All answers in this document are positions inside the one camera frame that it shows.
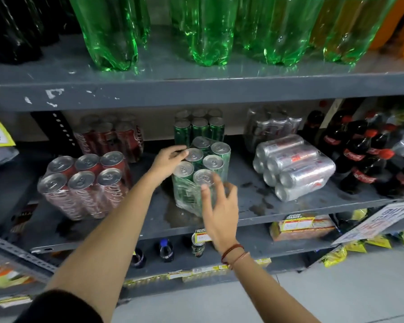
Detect person's right hand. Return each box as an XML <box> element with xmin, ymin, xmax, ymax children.
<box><xmin>200</xmin><ymin>172</ymin><xmax>245</xmax><ymax>255</ymax></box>

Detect person's left hand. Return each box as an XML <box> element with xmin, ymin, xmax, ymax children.
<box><xmin>147</xmin><ymin>145</ymin><xmax>189</xmax><ymax>187</ymax></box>

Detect green can pack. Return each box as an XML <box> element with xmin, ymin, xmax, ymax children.
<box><xmin>171</xmin><ymin>136</ymin><xmax>232</xmax><ymax>218</ymax></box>
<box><xmin>173</xmin><ymin>108</ymin><xmax>226</xmax><ymax>149</ymax></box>

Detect person's right forearm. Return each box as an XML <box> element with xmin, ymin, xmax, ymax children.
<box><xmin>222</xmin><ymin>248</ymin><xmax>312</xmax><ymax>323</ymax></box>

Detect person's left forearm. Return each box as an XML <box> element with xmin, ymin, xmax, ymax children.
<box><xmin>45</xmin><ymin>175</ymin><xmax>160</xmax><ymax>316</ymax></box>

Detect grey metal shelf board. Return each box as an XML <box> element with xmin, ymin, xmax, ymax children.
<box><xmin>30</xmin><ymin>138</ymin><xmax>404</xmax><ymax>253</ymax></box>
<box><xmin>0</xmin><ymin>33</ymin><xmax>404</xmax><ymax>112</ymax></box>
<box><xmin>121</xmin><ymin>225</ymin><xmax>327</xmax><ymax>300</ymax></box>

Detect small green drink can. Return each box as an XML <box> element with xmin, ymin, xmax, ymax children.
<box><xmin>191</xmin><ymin>233</ymin><xmax>206</xmax><ymax>259</ymax></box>

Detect wrapped red can pack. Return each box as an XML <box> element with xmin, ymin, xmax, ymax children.
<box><xmin>73</xmin><ymin>113</ymin><xmax>145</xmax><ymax>164</ymax></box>
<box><xmin>37</xmin><ymin>151</ymin><xmax>134</xmax><ymax>222</ymax></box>

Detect small blue-capped soda bottle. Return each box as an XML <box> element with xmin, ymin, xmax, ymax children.
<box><xmin>158</xmin><ymin>239</ymin><xmax>175</xmax><ymax>263</ymax></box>

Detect wrapped dark can pack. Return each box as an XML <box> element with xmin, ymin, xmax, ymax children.
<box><xmin>244</xmin><ymin>107</ymin><xmax>303</xmax><ymax>154</ymax></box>

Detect small dark soda bottle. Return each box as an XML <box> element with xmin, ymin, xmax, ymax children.
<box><xmin>131</xmin><ymin>249</ymin><xmax>145</xmax><ymax>269</ymax></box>

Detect brown packet with yellow label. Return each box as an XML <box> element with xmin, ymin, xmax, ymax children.
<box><xmin>269</xmin><ymin>213</ymin><xmax>337</xmax><ymax>243</ymax></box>

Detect wrapped silver can pack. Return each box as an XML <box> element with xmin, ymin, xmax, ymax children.
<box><xmin>252</xmin><ymin>134</ymin><xmax>336</xmax><ymax>202</ymax></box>

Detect black perforated shelf upright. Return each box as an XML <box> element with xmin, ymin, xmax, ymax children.
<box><xmin>32</xmin><ymin>111</ymin><xmax>79</xmax><ymax>148</ymax></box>

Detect row of large green bottles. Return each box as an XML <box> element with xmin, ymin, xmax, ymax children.
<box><xmin>67</xmin><ymin>0</ymin><xmax>400</xmax><ymax>72</ymax></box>

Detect group of red-capped cola bottles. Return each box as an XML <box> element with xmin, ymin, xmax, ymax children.
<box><xmin>301</xmin><ymin>109</ymin><xmax>404</xmax><ymax>199</ymax></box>

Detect white promotional sign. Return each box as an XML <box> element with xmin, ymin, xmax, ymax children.
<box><xmin>332</xmin><ymin>200</ymin><xmax>404</xmax><ymax>246</ymax></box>

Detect grey plastic bag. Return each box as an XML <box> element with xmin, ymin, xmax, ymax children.
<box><xmin>0</xmin><ymin>146</ymin><xmax>20</xmax><ymax>184</ymax></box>

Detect black sleeve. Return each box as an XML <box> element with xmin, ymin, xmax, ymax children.
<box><xmin>15</xmin><ymin>289</ymin><xmax>105</xmax><ymax>323</ymax></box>

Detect grey perforated angle bar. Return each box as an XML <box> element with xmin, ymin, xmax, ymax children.
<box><xmin>0</xmin><ymin>230</ymin><xmax>58</xmax><ymax>277</ymax></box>

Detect row of large dark bottles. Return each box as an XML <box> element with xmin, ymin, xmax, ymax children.
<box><xmin>0</xmin><ymin>0</ymin><xmax>82</xmax><ymax>65</ymax></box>

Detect orange snack packets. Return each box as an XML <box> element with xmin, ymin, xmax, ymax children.
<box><xmin>0</xmin><ymin>262</ymin><xmax>35</xmax><ymax>290</ymax></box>

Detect red thread bracelet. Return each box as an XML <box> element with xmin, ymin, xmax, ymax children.
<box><xmin>220</xmin><ymin>244</ymin><xmax>252</xmax><ymax>269</ymax></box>

